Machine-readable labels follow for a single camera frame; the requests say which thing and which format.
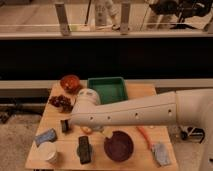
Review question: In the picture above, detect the dark grape bunch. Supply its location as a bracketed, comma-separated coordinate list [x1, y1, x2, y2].
[49, 95, 73, 113]

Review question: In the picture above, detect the black wheeled stand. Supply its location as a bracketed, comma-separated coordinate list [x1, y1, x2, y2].
[179, 126, 205, 143]

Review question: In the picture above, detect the red-brown bowl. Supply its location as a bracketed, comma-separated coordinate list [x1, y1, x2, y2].
[60, 75, 81, 93]

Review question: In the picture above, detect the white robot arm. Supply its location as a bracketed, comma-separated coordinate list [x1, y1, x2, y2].
[69, 88, 213, 171]

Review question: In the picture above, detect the purple bowl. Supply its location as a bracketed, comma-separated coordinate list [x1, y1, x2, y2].
[104, 131, 134, 162]

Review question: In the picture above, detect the green plastic tray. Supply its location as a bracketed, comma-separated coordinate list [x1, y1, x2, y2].
[87, 77, 128, 104]

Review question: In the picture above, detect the blue-grey cloth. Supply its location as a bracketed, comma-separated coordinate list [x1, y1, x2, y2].
[152, 142, 171, 166]

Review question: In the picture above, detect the orange apple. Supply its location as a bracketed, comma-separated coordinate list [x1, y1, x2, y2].
[80, 126, 93, 135]

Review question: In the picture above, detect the white paper cup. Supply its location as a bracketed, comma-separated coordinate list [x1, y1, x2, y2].
[38, 142, 58, 163]

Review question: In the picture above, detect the black eraser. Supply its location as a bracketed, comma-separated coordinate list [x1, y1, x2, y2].
[78, 136, 91, 164]

